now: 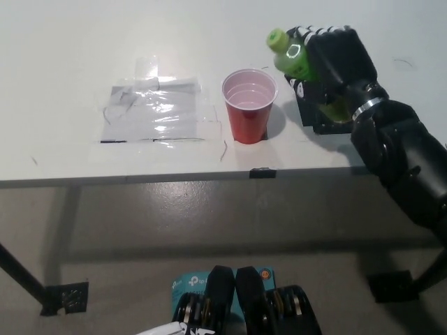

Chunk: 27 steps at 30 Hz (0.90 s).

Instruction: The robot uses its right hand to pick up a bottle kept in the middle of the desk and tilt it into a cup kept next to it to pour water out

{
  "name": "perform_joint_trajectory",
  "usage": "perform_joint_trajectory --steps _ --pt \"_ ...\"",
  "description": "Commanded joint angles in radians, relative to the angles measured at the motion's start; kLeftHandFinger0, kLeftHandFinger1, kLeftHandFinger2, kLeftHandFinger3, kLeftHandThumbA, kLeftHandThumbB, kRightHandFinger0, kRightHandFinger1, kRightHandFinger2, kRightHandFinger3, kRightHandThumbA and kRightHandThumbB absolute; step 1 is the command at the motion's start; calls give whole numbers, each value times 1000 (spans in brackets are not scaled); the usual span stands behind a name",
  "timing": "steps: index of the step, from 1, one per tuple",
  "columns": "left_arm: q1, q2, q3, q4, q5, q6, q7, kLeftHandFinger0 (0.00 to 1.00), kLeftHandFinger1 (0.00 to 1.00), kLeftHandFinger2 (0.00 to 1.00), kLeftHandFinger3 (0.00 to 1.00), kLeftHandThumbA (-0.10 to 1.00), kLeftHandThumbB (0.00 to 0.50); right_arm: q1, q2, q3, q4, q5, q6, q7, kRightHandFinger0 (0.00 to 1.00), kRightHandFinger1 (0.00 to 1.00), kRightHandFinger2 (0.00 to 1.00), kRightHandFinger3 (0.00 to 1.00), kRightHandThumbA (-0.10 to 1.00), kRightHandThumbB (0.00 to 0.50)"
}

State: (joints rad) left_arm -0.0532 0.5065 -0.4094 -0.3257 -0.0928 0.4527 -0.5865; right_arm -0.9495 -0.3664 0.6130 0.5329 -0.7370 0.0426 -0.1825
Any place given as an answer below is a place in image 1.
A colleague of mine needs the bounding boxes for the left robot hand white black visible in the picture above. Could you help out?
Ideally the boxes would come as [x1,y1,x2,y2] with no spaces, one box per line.
[135,320,210,335]

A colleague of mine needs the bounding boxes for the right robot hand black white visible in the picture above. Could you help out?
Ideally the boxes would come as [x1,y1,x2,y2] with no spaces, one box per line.
[284,24,390,119]

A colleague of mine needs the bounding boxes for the green tea plastic bottle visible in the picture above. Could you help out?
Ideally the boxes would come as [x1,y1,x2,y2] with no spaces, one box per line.
[267,27,354,124]

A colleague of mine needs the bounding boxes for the black robot torso blocks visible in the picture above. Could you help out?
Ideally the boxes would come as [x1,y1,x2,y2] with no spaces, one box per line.
[174,265,322,335]

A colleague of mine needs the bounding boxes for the red plastic cup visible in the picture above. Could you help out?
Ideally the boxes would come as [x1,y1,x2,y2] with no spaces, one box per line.
[220,68,279,144]

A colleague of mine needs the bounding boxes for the teal tp-link box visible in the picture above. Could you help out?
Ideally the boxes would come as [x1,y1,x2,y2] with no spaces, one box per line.
[170,267,277,315]

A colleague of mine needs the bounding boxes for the large black tape patch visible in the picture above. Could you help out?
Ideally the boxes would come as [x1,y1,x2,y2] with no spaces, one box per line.
[284,75,354,135]

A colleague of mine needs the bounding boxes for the black metal table leg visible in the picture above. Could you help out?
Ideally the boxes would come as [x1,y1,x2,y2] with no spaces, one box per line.
[0,242,48,313]

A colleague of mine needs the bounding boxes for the clear tape strip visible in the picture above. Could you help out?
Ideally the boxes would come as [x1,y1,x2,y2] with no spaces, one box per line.
[135,55,161,80]

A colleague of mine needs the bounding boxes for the clear taped plastic sheet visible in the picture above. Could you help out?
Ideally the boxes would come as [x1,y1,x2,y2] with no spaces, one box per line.
[101,77,207,144]

